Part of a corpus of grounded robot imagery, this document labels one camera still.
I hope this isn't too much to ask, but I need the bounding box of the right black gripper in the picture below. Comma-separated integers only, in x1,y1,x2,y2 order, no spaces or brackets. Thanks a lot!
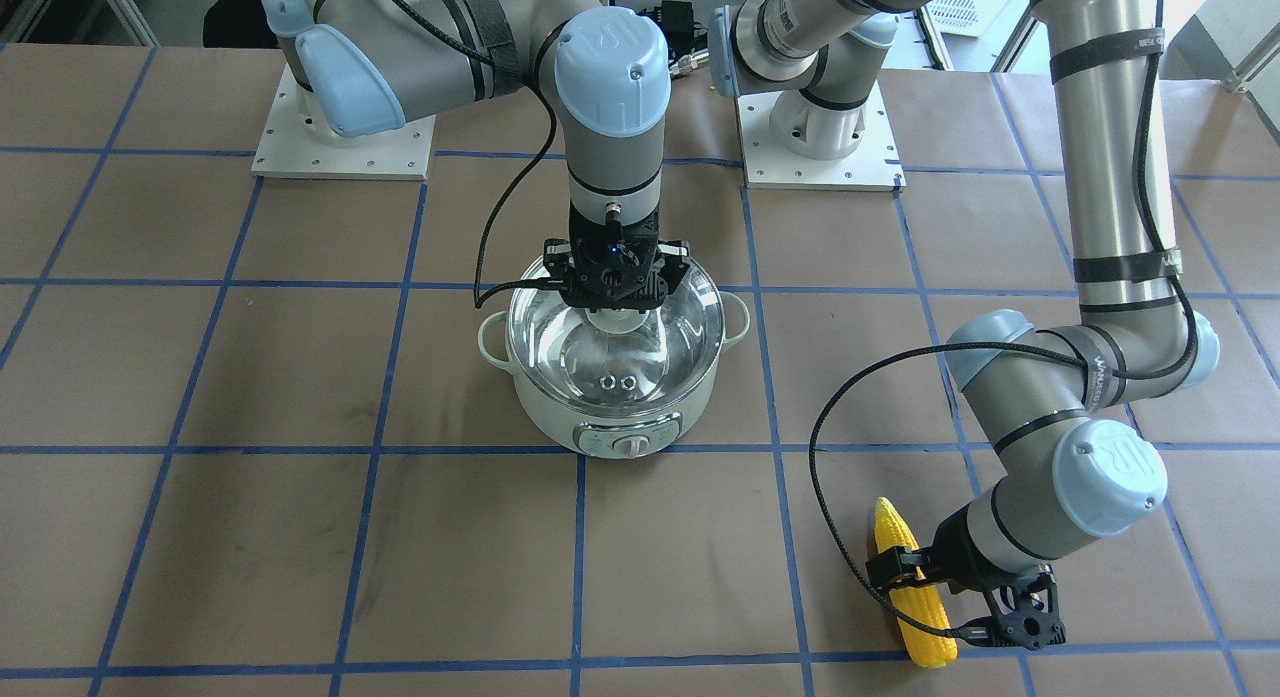
541,238,691,311

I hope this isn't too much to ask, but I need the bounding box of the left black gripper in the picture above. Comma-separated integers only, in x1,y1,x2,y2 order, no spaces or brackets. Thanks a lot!
867,506,1068,650

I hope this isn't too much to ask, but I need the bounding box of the yellow corn cob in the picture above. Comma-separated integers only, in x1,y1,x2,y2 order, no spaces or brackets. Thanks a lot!
874,497,957,669

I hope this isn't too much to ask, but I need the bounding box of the glass pot lid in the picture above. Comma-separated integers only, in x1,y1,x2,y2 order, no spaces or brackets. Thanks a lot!
506,263,726,416

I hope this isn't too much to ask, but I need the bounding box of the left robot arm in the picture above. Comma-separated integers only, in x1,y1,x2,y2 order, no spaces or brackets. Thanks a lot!
710,0,1220,650

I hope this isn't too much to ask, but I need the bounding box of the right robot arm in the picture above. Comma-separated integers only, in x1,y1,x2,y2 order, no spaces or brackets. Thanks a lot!
261,0,692,311

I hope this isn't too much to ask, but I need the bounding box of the pale green electric pot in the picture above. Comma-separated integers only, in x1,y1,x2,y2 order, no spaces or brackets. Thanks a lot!
476,286,750,459

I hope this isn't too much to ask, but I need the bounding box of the black power brick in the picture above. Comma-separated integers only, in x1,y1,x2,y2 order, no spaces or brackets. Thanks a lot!
639,0,700,56

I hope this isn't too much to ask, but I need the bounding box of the white plastic basket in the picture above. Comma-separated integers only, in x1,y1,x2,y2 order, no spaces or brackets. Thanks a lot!
918,0,1012,37

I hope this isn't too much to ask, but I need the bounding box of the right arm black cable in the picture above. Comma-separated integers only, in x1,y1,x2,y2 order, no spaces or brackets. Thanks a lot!
370,0,561,309

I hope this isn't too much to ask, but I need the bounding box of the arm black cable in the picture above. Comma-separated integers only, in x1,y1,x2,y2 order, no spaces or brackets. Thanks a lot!
808,6,1201,646
370,0,561,309

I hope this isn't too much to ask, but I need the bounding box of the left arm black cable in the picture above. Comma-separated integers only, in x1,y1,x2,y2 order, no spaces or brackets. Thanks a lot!
808,6,1201,646

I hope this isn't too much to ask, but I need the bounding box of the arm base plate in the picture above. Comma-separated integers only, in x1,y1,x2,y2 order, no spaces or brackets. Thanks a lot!
251,67,436,183
736,83,906,192

